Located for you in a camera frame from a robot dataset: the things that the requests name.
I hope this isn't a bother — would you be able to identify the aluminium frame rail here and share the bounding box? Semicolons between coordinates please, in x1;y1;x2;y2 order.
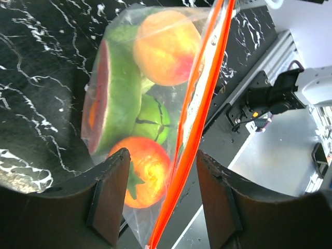
228;30;299;104

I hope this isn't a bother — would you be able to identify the fake green apple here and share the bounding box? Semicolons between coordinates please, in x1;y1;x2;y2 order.
131;94;170;145

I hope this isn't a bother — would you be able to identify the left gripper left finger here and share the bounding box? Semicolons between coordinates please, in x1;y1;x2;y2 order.
1;148;130;248

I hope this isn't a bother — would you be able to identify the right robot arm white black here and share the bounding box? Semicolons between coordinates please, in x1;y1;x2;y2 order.
242;66;331;122

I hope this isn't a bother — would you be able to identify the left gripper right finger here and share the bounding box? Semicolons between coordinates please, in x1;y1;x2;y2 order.
197;151;331;248

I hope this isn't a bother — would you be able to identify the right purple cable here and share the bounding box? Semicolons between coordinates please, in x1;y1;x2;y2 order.
286;60;301;72

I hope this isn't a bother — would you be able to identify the fake red tomato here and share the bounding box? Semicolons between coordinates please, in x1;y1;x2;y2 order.
108;136;171;209

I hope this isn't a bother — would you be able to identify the clear zip top bag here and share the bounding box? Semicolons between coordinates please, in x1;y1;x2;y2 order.
81;1;236;248

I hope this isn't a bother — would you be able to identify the fake watermelon slice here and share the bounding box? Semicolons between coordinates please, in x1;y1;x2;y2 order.
81;24;153;156

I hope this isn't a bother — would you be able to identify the fake peach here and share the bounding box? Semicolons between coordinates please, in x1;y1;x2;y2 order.
133;10;201;86

